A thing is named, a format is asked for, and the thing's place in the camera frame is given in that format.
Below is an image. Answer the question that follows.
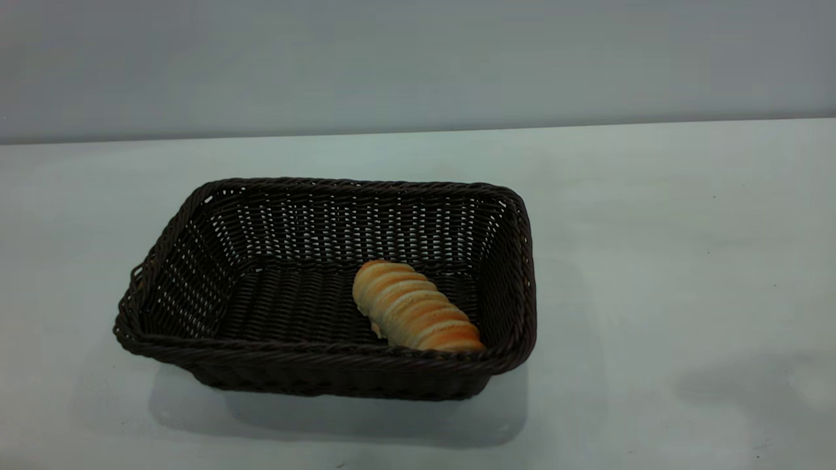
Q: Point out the golden ridged bread roll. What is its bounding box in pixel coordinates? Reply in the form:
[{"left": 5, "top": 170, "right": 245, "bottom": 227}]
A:
[{"left": 353, "top": 260, "right": 487, "bottom": 353}]

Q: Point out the black woven wicker basket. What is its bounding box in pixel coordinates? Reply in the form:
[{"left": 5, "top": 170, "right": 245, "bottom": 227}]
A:
[{"left": 113, "top": 177, "right": 538, "bottom": 401}]

